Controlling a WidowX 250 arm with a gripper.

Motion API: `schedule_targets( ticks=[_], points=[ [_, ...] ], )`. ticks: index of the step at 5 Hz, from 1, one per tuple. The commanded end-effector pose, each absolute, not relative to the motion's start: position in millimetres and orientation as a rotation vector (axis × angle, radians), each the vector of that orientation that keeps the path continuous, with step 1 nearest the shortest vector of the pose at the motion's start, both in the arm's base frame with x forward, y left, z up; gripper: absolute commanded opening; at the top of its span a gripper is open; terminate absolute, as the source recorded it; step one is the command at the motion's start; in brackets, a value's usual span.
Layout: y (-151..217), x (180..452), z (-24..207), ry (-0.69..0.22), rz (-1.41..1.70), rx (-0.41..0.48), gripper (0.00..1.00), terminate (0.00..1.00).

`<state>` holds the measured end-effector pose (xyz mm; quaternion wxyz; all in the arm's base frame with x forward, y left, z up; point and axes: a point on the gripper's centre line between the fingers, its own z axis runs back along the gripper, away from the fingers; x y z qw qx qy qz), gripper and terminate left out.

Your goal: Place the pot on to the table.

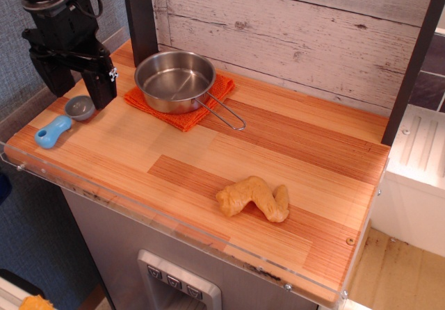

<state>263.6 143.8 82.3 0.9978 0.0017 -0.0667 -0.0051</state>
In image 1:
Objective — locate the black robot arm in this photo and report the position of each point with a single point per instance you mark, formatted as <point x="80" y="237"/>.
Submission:
<point x="64" y="41"/>

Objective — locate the dark shelf post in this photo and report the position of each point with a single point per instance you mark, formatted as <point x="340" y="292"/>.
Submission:
<point x="420" y="50"/>
<point x="142" y="28"/>

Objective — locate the silver dispenser button panel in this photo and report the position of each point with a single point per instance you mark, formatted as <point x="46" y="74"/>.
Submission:
<point x="169" y="286"/>

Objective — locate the stainless steel pot with handle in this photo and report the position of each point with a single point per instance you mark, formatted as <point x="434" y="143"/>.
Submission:
<point x="170" y="79"/>

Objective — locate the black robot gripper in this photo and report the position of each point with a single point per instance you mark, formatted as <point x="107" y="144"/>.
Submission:
<point x="64" y="39"/>

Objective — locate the white toy sink unit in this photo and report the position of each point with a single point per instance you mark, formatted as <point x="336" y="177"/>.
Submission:
<point x="410" y="204"/>

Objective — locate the tan toy chicken piece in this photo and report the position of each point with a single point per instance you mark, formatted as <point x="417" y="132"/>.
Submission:
<point x="274" y="204"/>

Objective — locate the blue grey measuring scoop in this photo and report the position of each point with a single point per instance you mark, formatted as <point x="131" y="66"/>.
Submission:
<point x="78" y="109"/>

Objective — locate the dark left shelf post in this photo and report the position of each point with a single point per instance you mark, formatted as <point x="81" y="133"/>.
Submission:
<point x="142" y="28"/>

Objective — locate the yellow object bottom left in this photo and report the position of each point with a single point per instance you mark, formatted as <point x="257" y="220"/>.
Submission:
<point x="35" y="302"/>

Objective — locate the grey toy fridge cabinet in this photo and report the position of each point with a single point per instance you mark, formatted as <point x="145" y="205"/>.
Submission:
<point x="115" y="239"/>

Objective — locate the clear acrylic edge guard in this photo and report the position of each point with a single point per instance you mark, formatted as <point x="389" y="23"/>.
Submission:
<point x="310" y="253"/>

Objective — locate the dark right shelf post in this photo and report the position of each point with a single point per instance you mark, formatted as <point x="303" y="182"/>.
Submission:
<point x="420" y="50"/>

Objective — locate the orange folded cloth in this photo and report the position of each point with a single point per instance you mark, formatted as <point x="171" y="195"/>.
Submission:
<point x="184" y="118"/>

